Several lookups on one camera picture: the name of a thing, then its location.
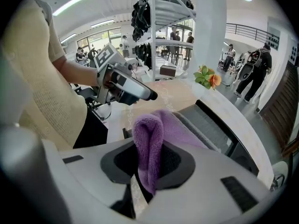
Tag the person's left hand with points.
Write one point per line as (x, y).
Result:
(109, 81)

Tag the dark wooden staircase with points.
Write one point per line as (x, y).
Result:
(280, 115)

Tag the black balcony railing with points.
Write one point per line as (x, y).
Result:
(273, 42)

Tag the person's cream knit top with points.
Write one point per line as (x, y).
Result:
(42, 78)

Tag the grey chair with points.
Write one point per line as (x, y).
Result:
(280, 167)

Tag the black tray box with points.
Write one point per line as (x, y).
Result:
(210, 125)

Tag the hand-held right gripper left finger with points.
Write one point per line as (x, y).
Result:
(88, 183)

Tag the person's black trousers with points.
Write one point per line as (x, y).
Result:
(93, 132)

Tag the black office chair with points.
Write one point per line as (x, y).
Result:
(88, 94)

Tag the group of black bags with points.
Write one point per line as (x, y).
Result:
(140, 15)

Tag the white metal shelf rack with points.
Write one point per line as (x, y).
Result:
(153, 31)

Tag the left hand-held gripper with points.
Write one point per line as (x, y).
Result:
(105, 57)

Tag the person's left forearm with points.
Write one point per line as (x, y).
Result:
(77, 71)

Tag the purple cloth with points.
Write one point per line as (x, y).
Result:
(149, 129)

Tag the potted orange flowers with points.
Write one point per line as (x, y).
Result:
(213, 78)

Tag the long ceiling tube light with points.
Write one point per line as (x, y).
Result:
(74, 2)
(102, 23)

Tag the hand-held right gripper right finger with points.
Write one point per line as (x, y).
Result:
(187, 202)

